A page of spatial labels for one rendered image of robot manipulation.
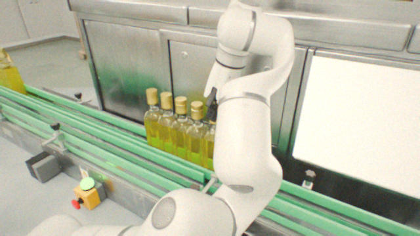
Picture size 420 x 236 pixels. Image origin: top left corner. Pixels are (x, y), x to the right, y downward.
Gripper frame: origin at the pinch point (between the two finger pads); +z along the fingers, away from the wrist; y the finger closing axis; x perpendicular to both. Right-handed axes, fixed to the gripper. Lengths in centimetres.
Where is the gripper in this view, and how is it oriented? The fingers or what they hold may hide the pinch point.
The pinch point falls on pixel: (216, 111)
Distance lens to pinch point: 70.6
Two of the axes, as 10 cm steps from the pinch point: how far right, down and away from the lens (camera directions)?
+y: -5.1, 4.4, -7.4
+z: -2.2, 7.7, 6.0
